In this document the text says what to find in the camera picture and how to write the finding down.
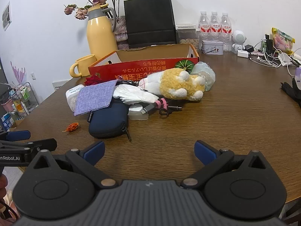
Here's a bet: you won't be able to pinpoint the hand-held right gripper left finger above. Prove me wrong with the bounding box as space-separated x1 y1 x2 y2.
29 140 118 190

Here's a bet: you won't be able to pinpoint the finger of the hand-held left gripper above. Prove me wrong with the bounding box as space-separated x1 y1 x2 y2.
0 138 57 155
0 130 31 142

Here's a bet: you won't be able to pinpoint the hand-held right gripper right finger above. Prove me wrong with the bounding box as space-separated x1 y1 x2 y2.
180 140 271 190

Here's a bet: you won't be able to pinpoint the orange candy wrapper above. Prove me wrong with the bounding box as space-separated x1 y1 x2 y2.
62 122 80 132

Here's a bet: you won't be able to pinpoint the navy zipper case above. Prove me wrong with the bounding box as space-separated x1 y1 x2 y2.
88 98 131 142

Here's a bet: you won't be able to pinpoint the white tissue pack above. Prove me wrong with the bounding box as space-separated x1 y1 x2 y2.
65 84 85 111

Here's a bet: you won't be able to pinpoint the purple fabric pouch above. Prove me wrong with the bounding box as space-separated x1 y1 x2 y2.
74 79 118 117

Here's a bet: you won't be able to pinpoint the clear plastic box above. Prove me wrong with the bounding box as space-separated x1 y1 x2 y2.
128 104 149 121

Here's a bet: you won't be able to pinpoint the pink strap keychain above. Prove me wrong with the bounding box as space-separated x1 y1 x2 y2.
154 98 182 116

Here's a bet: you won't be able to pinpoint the red artificial rose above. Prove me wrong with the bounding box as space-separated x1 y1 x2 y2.
84 73 104 86

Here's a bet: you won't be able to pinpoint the yellow white plush toy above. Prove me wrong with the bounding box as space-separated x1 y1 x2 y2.
139 68 205 102

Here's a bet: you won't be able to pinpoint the translucent green plastic wrap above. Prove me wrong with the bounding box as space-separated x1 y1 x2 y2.
192 61 216 91

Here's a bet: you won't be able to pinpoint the red cardboard box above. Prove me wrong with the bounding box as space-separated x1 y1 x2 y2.
88 44 200 83

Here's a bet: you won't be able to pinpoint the brown cardboard box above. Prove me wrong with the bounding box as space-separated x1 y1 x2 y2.
9 120 24 130

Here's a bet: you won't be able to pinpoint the blue printed packages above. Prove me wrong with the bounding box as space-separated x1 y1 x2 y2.
0 112 13 132

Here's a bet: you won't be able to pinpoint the metal storage rack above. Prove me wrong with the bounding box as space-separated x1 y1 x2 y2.
0 82 40 123

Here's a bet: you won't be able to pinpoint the white panel board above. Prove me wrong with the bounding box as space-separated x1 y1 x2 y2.
52 80 71 90

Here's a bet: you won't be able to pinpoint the yellow mug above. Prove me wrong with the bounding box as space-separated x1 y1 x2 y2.
69 54 97 78

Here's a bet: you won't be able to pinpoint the silver tin box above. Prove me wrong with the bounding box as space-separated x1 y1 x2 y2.
201 40 224 56

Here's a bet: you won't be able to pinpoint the black glove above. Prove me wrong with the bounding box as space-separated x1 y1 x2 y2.
280 77 301 110

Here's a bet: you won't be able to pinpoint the clear container with nuts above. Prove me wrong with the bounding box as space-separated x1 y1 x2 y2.
175 24 200 45

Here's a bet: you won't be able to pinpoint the yellow thermos jug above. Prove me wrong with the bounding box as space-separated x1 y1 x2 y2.
87 3 118 54

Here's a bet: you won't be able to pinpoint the white robot toy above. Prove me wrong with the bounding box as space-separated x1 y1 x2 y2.
232 30 247 53

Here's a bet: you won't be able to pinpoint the pink fuzzy vase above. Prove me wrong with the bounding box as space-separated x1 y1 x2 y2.
114 16 129 50

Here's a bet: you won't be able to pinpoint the dark small bottle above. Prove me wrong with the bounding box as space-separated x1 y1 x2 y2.
262 34 274 54

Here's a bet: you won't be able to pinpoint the white power strip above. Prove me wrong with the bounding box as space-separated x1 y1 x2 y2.
290 53 301 66

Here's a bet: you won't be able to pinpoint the yellow pink snack packet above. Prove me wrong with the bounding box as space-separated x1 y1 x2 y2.
271 27 295 54

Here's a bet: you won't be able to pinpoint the black paper bag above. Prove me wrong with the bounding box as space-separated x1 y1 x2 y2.
124 0 177 49

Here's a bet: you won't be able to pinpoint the purple flower wall sticker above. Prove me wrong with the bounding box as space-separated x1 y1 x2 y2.
10 61 27 85

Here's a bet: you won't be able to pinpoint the white cable bundle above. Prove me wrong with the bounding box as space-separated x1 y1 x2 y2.
249 40 292 67

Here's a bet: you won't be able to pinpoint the wall picture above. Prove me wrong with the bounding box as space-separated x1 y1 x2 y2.
2 1 12 31

